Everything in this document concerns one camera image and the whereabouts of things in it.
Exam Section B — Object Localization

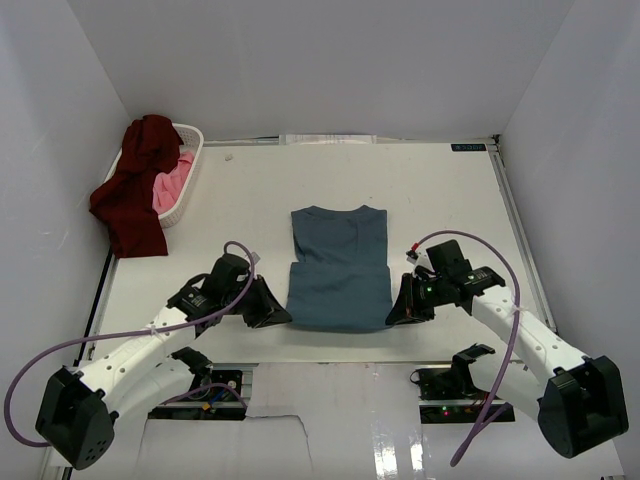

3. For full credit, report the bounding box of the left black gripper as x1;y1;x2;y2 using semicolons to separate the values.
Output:
223;274;291;327

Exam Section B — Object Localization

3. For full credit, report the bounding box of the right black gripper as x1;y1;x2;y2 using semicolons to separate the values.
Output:
386;272;449;326

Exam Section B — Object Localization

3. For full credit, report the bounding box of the teal blue t shirt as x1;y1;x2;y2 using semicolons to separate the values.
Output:
286;205;392;333

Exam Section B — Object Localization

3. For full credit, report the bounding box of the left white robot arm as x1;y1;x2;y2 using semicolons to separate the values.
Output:
36;253;292;470

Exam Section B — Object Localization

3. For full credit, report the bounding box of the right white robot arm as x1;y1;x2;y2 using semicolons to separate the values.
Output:
386;240;629;458

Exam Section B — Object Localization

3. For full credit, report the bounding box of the pink t shirt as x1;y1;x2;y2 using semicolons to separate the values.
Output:
152;151;195;215

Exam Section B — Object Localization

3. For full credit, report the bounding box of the paper sheet at back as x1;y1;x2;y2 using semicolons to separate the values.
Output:
279;134;377;145

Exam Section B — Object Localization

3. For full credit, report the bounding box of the dark label sticker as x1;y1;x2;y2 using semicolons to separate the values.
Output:
451;143;487;152

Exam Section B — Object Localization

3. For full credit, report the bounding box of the white plastic laundry basket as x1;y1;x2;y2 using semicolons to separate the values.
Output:
107;123;203;229

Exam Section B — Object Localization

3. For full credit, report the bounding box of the dark red t shirt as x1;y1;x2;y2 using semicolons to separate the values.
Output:
90;114;182;259

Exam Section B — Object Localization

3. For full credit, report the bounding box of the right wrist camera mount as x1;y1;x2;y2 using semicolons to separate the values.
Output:
406;243;431;270

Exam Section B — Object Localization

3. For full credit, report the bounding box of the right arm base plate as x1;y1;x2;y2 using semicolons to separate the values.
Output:
409;366;489;425

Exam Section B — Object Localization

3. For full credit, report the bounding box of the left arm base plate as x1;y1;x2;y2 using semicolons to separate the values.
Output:
147;367;253;421

